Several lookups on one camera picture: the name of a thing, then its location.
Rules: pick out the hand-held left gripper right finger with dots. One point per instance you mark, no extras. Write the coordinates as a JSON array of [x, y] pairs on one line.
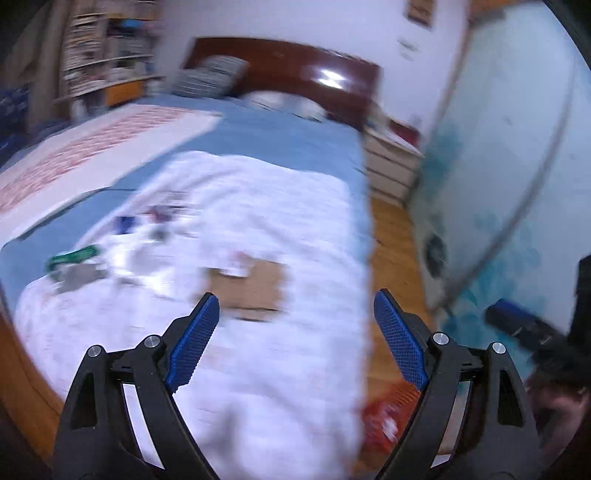
[[399, 339]]

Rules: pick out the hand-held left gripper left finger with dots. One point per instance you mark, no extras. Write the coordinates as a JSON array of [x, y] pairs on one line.
[[194, 339]]

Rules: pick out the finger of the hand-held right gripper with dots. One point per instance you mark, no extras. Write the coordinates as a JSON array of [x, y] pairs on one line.
[[508, 314]]

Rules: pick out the brown cardboard piece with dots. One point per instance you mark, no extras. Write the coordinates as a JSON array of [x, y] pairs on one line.
[[256, 290]]

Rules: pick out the orange plastic basket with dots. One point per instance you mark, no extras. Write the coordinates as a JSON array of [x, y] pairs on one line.
[[388, 417]]

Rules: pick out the clear plastic wrapper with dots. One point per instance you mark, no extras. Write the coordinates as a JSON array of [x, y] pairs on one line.
[[138, 267]]

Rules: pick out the grey paper scrap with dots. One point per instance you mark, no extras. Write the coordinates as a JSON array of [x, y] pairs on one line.
[[83, 278]]

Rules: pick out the small blue packet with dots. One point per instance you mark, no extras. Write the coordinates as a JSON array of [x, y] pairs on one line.
[[125, 224]]

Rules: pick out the green tool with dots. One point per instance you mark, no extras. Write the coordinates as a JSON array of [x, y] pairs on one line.
[[74, 257]]

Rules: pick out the person's right hand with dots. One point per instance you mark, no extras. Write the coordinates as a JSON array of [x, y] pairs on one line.
[[565, 404]]

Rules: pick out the small dark wrapper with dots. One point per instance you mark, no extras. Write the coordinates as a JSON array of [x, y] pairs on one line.
[[161, 221]]

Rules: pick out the white quilted blanket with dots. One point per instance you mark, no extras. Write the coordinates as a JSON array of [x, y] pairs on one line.
[[277, 221]]

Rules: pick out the blue flower print wardrobe door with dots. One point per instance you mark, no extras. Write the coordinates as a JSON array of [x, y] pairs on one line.
[[498, 161]]

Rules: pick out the cream nightstand with drawers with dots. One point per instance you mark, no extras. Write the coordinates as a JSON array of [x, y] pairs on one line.
[[390, 161]]

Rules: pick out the red item on nightstand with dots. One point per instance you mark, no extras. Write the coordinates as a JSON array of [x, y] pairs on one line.
[[405, 131]]

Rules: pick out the pink patterned white blanket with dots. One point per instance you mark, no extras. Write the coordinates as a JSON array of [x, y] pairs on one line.
[[92, 147]]

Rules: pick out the blue bed sheet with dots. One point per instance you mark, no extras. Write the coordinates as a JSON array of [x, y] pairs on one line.
[[286, 134]]

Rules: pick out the white pillow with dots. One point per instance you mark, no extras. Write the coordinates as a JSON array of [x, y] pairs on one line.
[[281, 104]]

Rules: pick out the grey striped pillow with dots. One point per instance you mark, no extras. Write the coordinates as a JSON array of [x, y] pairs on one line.
[[207, 76]]

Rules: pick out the blue storage crate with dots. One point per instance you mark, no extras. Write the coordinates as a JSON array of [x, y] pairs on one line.
[[14, 117]]

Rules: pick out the dark wooden bed headboard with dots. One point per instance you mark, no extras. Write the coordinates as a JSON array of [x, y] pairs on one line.
[[286, 64]]

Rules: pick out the wooden bookshelf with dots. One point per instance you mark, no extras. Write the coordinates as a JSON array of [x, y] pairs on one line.
[[106, 55]]

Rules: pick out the brown wooden bed frame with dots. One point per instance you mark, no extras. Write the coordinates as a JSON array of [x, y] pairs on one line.
[[27, 369]]

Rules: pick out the white wall switch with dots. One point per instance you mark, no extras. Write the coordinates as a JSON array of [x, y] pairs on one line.
[[408, 48]]

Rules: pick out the framed wall picture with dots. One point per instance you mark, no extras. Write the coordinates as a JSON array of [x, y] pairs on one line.
[[421, 11]]

